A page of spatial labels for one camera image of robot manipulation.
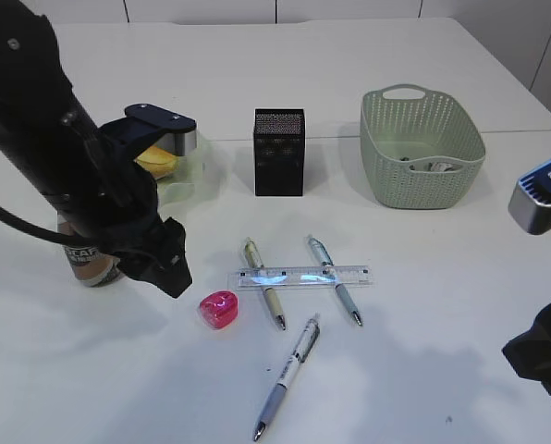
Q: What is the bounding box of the green woven plastic basket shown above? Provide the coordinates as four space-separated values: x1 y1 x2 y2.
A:
360 84 486 210

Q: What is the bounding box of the black mesh pen holder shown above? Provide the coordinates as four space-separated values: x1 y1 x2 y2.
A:
253 108 306 197

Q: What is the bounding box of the pink pencil sharpener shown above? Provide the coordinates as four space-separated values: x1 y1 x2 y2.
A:
198 290 239 329

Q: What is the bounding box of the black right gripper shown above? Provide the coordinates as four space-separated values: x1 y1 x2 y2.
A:
502 303 551 397

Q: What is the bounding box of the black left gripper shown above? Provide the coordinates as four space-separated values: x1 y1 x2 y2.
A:
43 175 192 299

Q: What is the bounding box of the clear plastic ruler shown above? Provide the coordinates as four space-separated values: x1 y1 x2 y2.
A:
228 265 373 290

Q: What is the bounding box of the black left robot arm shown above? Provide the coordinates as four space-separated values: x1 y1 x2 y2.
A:
0 1 196 298

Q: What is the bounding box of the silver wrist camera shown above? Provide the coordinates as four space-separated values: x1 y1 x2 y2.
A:
124 104 197 156
508 159 551 235

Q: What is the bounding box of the white blue-grip pen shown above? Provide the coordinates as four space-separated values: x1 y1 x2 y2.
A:
252 313 320 442

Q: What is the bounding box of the yellow bread roll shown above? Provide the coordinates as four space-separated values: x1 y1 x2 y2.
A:
135 145 179 179

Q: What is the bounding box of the blue-grey pen under ruler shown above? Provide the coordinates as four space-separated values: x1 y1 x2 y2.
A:
307 235 363 327

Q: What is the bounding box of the yellow-green pen under ruler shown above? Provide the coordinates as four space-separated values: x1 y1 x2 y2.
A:
243 238 287 331

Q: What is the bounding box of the large paper ball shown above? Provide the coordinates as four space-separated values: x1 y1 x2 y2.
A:
409 161 459 173

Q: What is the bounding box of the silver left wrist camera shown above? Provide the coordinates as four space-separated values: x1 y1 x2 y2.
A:
124 104 197 156

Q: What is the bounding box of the green wavy glass plate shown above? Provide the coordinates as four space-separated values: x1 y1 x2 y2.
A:
156 133 212 207

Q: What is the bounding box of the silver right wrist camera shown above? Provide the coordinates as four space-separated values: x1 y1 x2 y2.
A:
508 159 551 235

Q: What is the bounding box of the brown plastic drink bottle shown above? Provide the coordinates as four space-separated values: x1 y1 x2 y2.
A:
55 212 124 288

